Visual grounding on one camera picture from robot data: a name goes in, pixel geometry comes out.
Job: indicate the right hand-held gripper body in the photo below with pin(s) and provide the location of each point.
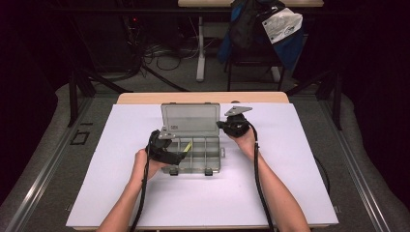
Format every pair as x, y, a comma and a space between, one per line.
237, 125

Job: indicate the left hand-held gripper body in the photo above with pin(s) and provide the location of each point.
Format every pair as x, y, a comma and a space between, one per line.
159, 150

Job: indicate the small yellow stick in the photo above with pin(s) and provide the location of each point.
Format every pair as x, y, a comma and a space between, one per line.
187, 147

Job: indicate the grey clear plastic compartment box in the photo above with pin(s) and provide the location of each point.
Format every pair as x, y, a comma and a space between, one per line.
190, 117

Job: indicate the person's right hand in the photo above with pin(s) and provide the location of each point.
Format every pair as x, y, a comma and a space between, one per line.
248, 145

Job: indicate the person's left hand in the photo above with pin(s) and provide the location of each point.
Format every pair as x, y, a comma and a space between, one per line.
141, 164

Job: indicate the light wooden table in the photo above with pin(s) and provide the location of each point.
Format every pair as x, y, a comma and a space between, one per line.
141, 97

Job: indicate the white board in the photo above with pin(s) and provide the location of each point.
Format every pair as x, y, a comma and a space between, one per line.
257, 180

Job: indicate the white desk leg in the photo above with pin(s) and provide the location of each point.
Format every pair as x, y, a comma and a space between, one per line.
276, 74
200, 61

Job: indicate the black metal chair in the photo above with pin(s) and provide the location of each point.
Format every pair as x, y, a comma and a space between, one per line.
254, 59

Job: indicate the blue and black jacket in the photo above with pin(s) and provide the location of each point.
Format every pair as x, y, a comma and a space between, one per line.
245, 29

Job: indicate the black metal stand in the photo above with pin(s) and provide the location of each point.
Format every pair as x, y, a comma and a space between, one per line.
73, 96
337, 103

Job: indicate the white paper bag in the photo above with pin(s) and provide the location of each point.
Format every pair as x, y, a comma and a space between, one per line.
282, 24

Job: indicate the aluminium floor rail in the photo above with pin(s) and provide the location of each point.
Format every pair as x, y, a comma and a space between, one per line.
42, 177
357, 177

